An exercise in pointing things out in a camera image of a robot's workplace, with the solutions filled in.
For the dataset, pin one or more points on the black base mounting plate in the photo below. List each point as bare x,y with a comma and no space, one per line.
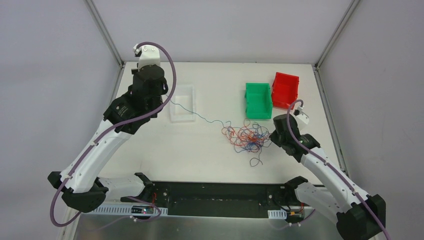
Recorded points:
226,200

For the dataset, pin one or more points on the green plastic bin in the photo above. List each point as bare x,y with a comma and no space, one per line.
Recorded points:
258,99

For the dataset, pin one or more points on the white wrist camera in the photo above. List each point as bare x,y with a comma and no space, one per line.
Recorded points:
147,55
302,119

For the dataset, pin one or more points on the clear plastic bin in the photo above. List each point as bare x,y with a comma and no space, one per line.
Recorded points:
183,104

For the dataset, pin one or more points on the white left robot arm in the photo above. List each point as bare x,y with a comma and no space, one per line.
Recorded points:
85,190

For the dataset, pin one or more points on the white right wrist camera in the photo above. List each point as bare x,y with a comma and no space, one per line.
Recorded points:
302,119

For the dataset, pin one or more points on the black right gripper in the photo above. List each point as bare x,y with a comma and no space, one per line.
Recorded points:
276,137

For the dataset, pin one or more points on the red plastic bin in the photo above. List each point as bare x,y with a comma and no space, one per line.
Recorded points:
284,90

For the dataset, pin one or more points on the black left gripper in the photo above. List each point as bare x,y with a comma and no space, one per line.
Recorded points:
142,91

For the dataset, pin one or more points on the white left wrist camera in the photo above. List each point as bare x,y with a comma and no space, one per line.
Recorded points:
147,55

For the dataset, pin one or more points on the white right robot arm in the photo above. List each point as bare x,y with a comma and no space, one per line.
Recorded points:
356,214

